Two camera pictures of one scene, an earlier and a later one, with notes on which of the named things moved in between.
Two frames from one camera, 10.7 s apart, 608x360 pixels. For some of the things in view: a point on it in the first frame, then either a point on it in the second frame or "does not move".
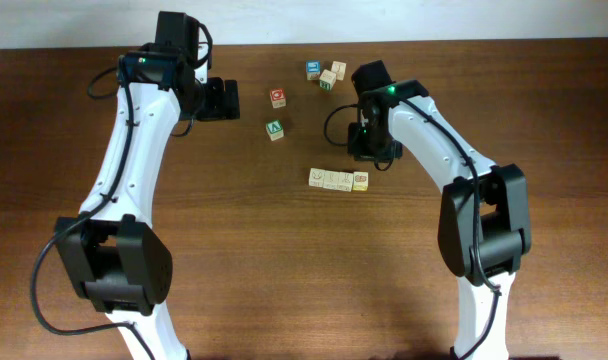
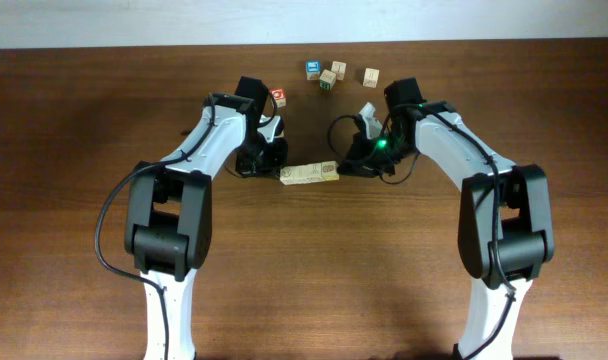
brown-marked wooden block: [360, 181] -> [326, 171]
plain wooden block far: [339, 69] does not move
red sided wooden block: [331, 179] -> [301, 174]
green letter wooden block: [327, 80] does not move
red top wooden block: [278, 98] does not move
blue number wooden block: [316, 178] -> [290, 175]
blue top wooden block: [313, 70] does not move
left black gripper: [215, 107] -> [272, 168]
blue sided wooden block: [345, 181] -> [314, 172]
